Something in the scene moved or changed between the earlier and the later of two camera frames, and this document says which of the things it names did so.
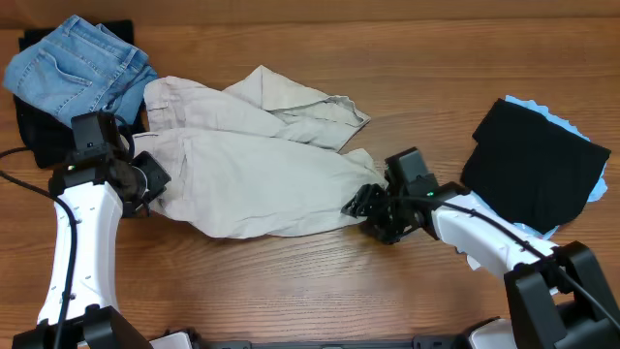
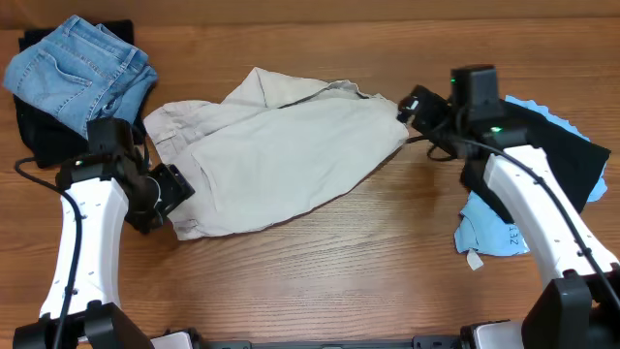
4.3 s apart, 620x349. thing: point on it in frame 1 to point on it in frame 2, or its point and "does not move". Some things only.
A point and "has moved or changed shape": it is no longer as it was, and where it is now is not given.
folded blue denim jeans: (80, 69) does not move
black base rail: (415, 344) does not move
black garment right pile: (531, 170) does not move
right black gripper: (380, 213) to (417, 109)
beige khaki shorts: (252, 159) has moved or changed shape
